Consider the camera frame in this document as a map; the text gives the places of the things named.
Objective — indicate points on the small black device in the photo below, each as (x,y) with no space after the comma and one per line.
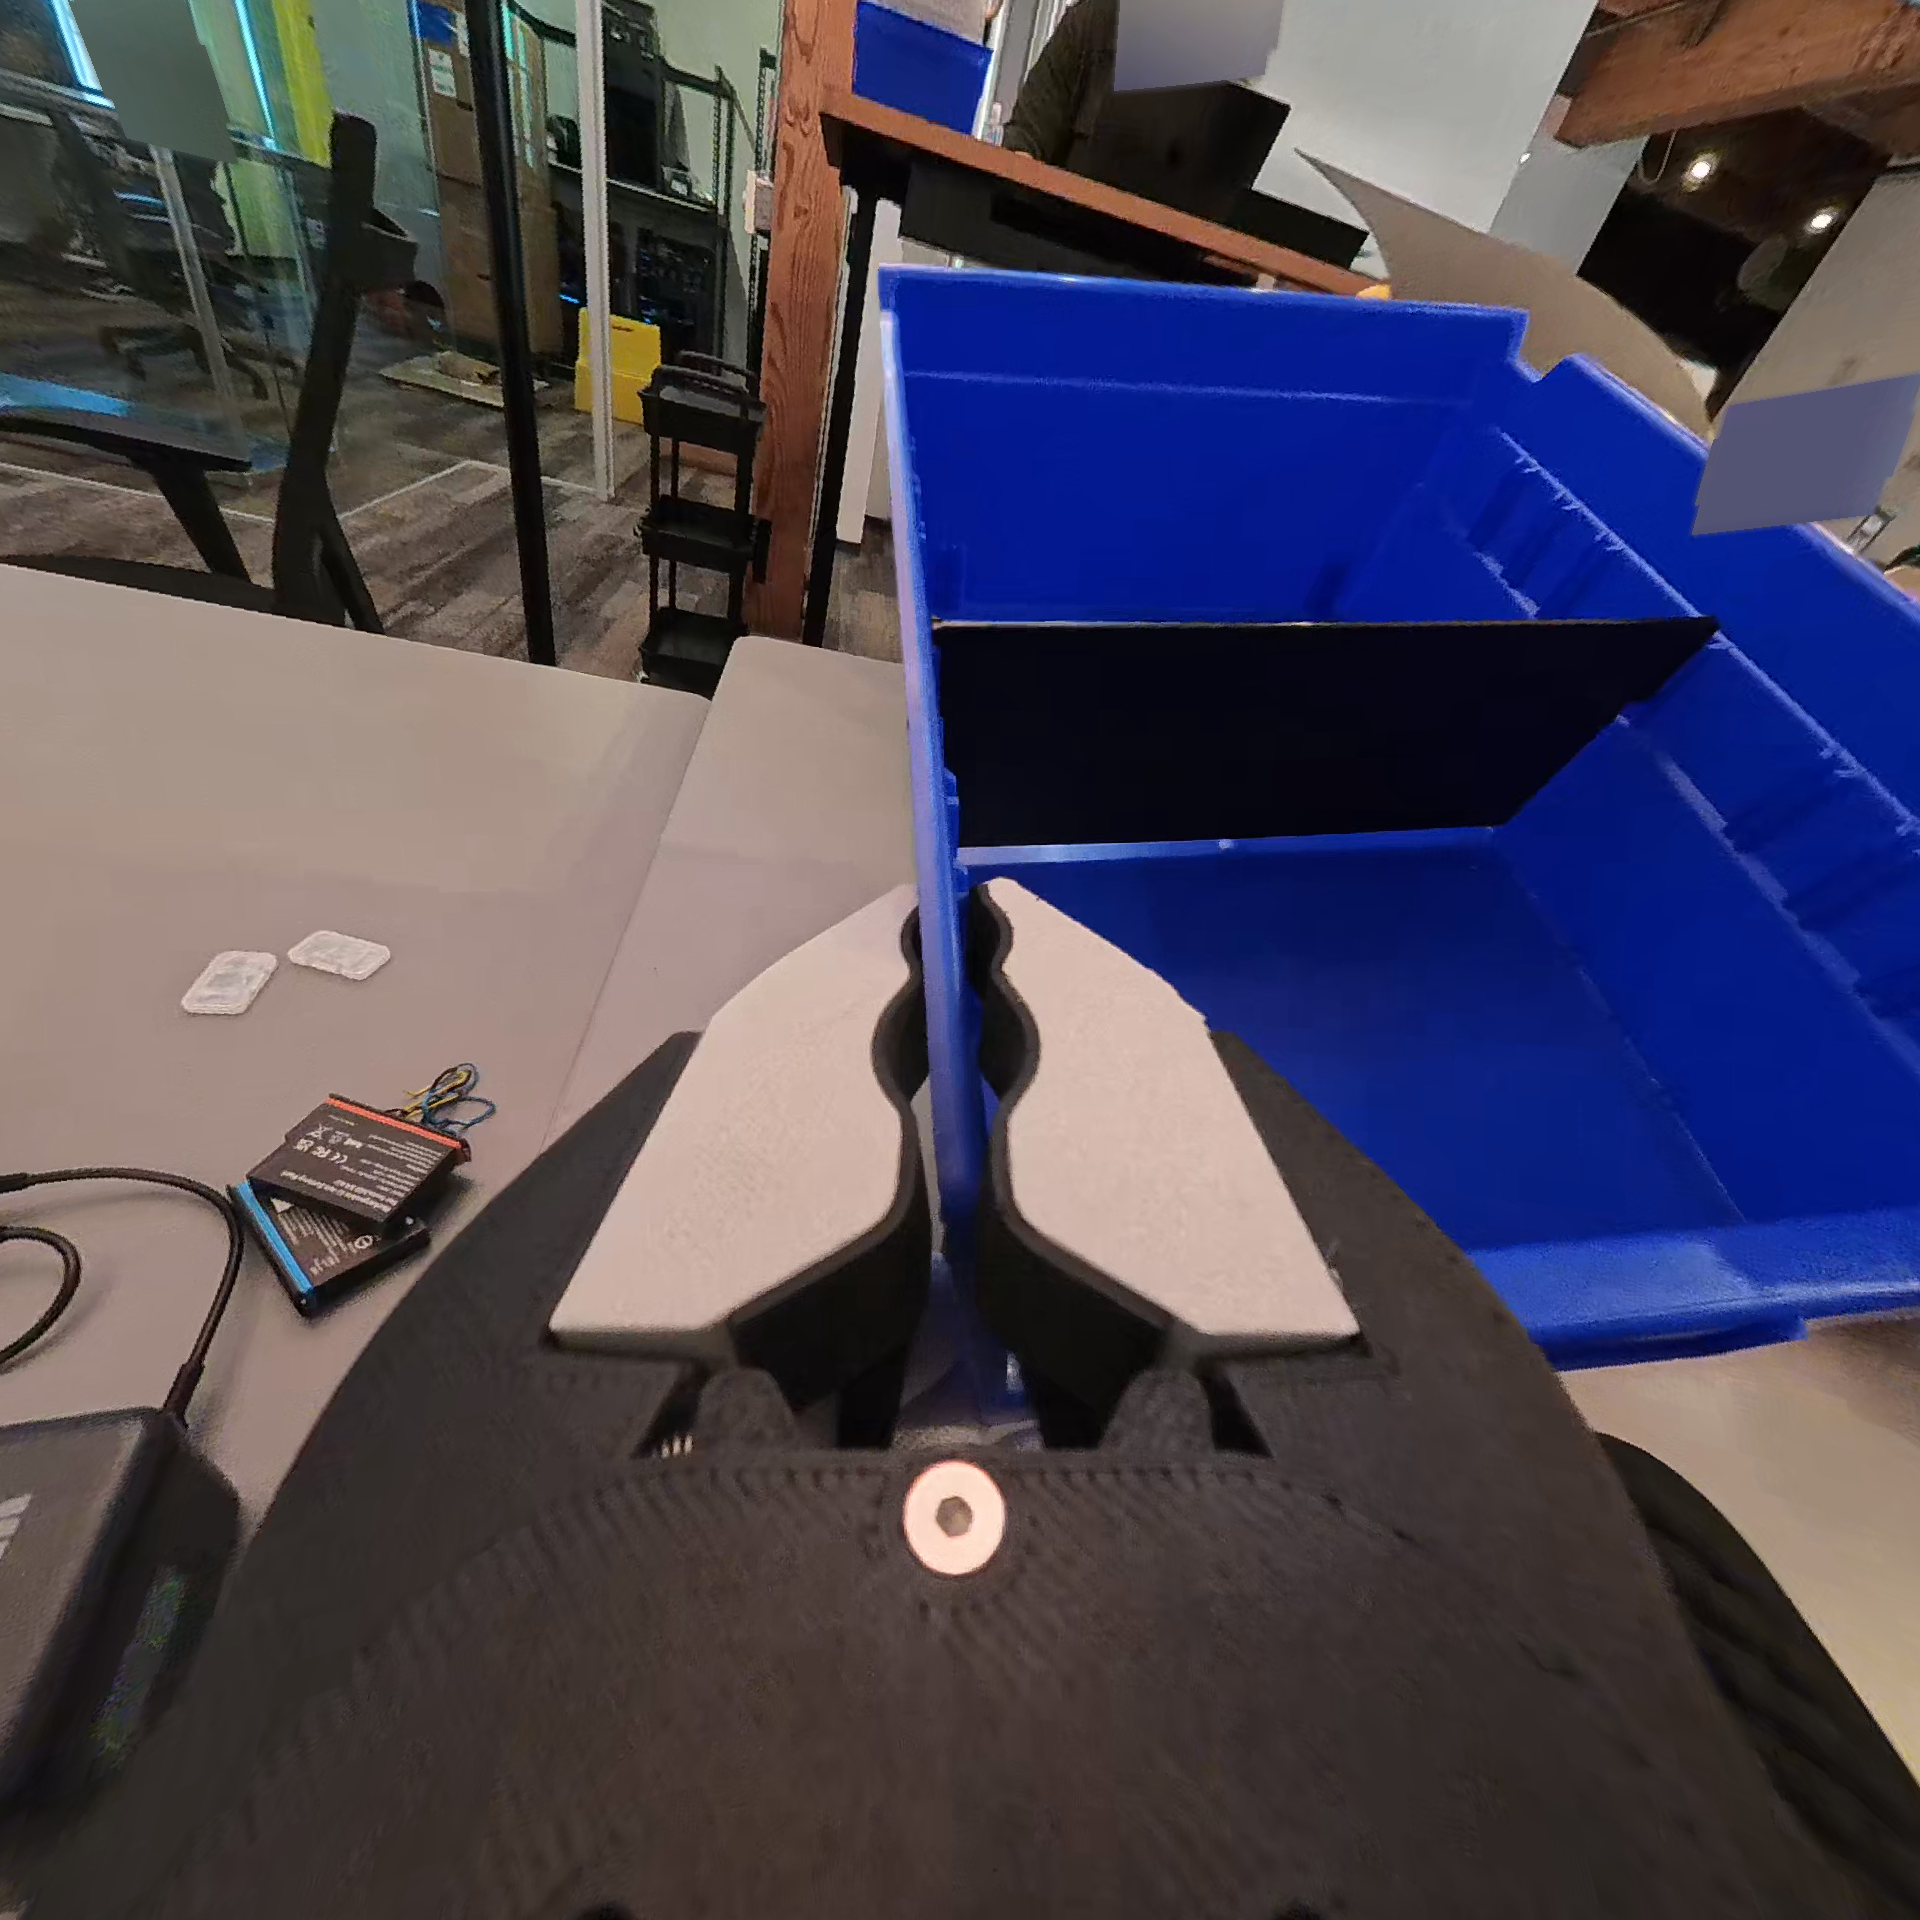
(92,1593)

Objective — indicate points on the small black battery pack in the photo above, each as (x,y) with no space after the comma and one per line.
(367,1156)
(325,1246)

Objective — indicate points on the small blue desk bin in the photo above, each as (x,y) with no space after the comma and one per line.
(921,61)

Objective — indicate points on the black round-base pole stand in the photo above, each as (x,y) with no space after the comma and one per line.
(517,332)

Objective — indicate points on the dark cloth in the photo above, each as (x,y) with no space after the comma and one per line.
(1786,1652)

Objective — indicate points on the background office desk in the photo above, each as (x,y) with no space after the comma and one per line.
(1111,212)

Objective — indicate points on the black rolling cart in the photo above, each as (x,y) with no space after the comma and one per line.
(702,511)

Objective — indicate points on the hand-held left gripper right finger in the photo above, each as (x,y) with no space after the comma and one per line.
(1172,1188)

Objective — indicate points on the yellow container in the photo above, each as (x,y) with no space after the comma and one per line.
(621,367)

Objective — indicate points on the blue plastic bin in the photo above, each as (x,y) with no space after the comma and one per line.
(1351,991)

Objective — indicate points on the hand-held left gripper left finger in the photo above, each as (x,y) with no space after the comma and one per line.
(738,1188)

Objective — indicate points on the wooden post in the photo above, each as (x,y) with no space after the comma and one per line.
(805,301)

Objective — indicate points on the small clear plastic piece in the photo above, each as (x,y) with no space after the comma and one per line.
(229,981)
(337,956)

